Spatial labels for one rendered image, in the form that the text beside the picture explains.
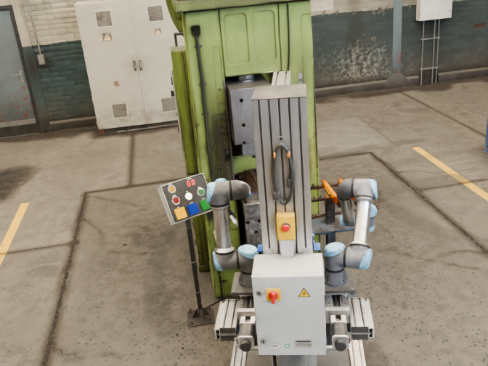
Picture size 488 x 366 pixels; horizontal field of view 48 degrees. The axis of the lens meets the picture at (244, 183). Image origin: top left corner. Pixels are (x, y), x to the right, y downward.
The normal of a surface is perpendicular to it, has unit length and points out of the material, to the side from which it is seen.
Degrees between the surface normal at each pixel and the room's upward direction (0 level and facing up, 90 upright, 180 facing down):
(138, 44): 90
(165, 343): 0
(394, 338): 0
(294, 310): 90
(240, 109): 90
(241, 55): 90
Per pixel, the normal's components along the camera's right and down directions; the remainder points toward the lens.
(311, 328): -0.09, 0.40
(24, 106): 0.17, 0.37
